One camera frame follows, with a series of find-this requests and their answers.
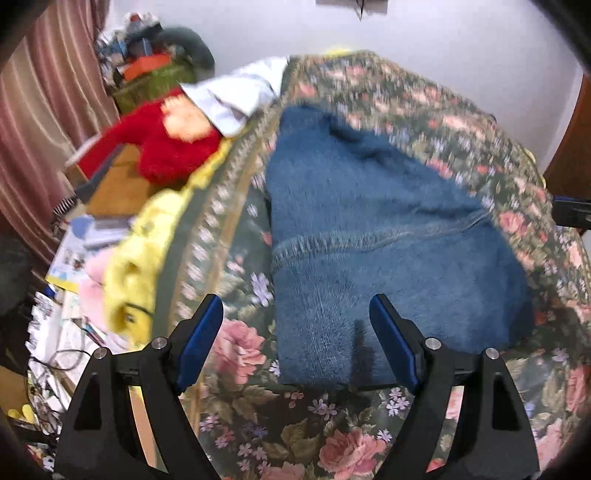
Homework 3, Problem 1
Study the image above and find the orange box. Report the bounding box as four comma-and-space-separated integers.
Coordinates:
123, 53, 171, 82

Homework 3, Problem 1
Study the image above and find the white folded cloth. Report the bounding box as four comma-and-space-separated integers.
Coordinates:
180, 56, 290, 138

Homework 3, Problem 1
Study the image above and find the wooden wardrobe with sliding door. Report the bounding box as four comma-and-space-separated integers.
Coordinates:
544, 74, 591, 200

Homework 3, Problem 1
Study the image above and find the grey green pillow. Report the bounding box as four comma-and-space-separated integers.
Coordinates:
155, 27, 215, 81

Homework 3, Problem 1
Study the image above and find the yellow blanket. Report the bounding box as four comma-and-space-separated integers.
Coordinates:
103, 139, 233, 347

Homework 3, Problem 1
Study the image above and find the floral green bedspread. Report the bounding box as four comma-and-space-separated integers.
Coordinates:
152, 52, 590, 479

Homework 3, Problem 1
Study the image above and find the red plush toy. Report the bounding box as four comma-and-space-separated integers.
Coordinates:
78, 87, 222, 185

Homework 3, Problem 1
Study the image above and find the stack of books and papers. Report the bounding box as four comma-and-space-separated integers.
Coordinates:
45, 214, 134, 293

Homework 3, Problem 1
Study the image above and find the blue denim jacket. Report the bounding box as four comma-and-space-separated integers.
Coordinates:
266, 105, 534, 388

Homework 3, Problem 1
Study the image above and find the striped red curtain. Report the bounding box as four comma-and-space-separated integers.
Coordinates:
1, 1, 118, 263

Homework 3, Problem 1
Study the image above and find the pink plush toy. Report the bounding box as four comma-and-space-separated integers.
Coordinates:
78, 247, 120, 332

